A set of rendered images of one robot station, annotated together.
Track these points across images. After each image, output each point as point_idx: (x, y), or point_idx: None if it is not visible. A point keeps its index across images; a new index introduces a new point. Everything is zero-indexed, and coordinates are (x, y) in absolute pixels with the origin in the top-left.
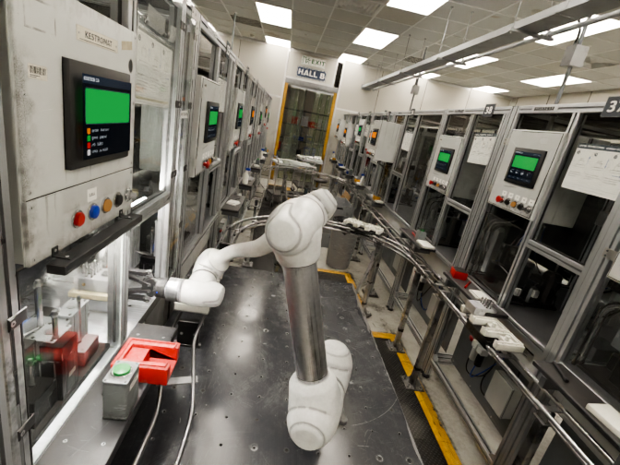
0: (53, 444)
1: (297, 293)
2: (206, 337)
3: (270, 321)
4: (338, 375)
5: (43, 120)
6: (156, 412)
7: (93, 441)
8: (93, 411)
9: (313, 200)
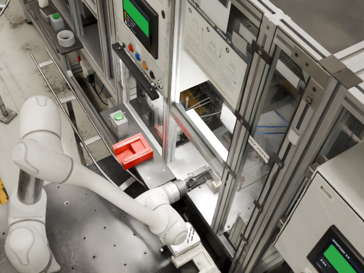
0: (126, 109)
1: None
2: (167, 265)
3: None
4: (13, 225)
5: None
6: (116, 158)
7: None
8: (128, 124)
9: (30, 130)
